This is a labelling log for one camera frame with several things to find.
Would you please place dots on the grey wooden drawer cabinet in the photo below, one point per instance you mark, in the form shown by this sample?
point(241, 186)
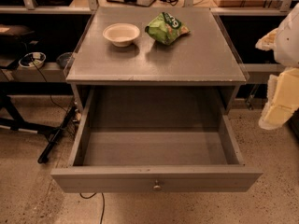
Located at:
point(201, 57)

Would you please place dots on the metal top drawer knob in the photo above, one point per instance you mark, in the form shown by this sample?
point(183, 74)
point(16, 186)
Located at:
point(157, 186)

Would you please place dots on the white bowl with cable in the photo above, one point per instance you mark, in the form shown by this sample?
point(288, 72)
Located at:
point(32, 60)

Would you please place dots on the grey top drawer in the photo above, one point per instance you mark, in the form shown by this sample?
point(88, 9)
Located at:
point(129, 137)

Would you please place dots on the grey shelf beam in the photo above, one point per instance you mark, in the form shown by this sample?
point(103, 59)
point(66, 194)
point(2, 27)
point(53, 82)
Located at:
point(50, 72)

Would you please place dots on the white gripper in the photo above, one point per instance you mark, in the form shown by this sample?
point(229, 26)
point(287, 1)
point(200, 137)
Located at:
point(289, 42)

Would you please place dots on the green chip bag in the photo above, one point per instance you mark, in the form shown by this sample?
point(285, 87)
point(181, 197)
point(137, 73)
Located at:
point(165, 28)

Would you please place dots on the black stand base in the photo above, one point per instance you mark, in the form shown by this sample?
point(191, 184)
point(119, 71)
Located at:
point(18, 123)

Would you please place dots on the white paper bowl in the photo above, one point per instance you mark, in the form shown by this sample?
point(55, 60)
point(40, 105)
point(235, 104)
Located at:
point(121, 34)

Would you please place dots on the dark grey bowl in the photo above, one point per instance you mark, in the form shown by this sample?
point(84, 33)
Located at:
point(64, 59)

